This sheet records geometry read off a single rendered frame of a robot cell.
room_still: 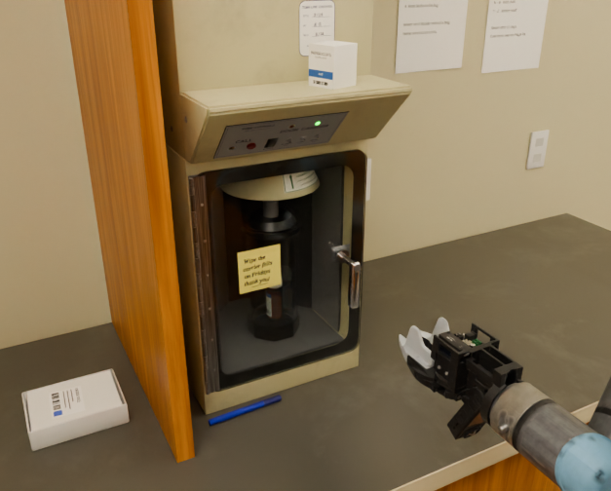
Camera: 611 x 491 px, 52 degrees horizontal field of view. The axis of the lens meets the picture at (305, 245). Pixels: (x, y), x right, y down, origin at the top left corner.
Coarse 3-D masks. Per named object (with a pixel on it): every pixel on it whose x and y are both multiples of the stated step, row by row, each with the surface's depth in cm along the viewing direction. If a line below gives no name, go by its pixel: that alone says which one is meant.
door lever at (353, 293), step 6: (342, 252) 111; (348, 252) 112; (336, 258) 111; (342, 258) 110; (348, 258) 109; (348, 264) 109; (354, 264) 107; (360, 264) 108; (354, 270) 108; (354, 276) 108; (354, 282) 108; (354, 288) 109; (348, 294) 111; (354, 294) 110; (348, 300) 111; (354, 300) 110; (354, 306) 111
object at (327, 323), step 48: (240, 192) 98; (288, 192) 102; (336, 192) 106; (240, 240) 101; (288, 240) 105; (336, 240) 110; (288, 288) 109; (336, 288) 114; (240, 336) 108; (288, 336) 113; (336, 336) 118; (240, 384) 112
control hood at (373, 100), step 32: (192, 96) 85; (224, 96) 85; (256, 96) 85; (288, 96) 85; (320, 96) 86; (352, 96) 89; (384, 96) 91; (192, 128) 86; (224, 128) 84; (352, 128) 97; (192, 160) 90
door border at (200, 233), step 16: (192, 208) 94; (208, 224) 97; (208, 240) 98; (208, 256) 99; (208, 272) 100; (208, 288) 101; (208, 304) 102; (208, 320) 103; (208, 336) 105; (208, 352) 106; (208, 368) 107
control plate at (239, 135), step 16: (240, 128) 85; (256, 128) 87; (272, 128) 88; (304, 128) 92; (320, 128) 93; (336, 128) 95; (224, 144) 88; (240, 144) 90; (256, 144) 92; (288, 144) 95; (304, 144) 97
